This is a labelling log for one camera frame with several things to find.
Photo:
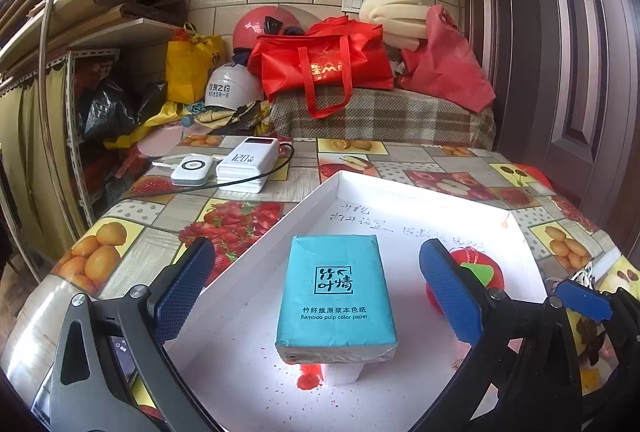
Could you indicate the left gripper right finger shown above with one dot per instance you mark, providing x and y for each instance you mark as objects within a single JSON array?
[{"x": 521, "y": 373}]

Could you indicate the red plush apple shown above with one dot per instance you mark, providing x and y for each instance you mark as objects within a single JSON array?
[{"x": 485, "y": 269}]

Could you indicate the cream foam roll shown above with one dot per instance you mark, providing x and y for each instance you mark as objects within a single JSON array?
[{"x": 403, "y": 21}]

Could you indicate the red plastic bag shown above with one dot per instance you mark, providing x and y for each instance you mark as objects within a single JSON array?
[{"x": 535, "y": 173}]

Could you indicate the white helmet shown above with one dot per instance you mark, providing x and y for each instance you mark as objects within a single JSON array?
[{"x": 232, "y": 86}]

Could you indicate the white foam tray box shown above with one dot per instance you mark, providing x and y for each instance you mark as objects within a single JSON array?
[{"x": 226, "y": 350}]

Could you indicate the pink red helmet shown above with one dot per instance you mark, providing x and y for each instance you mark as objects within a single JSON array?
[{"x": 266, "y": 20}]

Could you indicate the red tote bag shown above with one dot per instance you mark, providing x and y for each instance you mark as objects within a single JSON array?
[{"x": 334, "y": 57}]

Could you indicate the metal storage shelf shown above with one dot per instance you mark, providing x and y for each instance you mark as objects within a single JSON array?
[{"x": 33, "y": 114}]

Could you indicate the white power bank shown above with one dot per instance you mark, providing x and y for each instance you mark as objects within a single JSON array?
[{"x": 247, "y": 168}]

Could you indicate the yellow shopping bag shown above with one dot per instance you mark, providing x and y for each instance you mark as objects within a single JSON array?
[{"x": 190, "y": 59}]

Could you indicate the small white charger device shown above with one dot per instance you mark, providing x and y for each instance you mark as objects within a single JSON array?
[{"x": 193, "y": 170}]

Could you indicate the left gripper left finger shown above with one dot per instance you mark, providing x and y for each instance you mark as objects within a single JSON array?
[{"x": 89, "y": 392}]

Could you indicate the plaid covered bench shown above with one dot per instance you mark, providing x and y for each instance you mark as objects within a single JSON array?
[{"x": 392, "y": 116}]

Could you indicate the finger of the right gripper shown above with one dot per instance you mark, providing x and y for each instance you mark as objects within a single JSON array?
[{"x": 585, "y": 301}]

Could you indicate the dark red cloth bag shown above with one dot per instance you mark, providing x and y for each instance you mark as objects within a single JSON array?
[{"x": 445, "y": 66}]

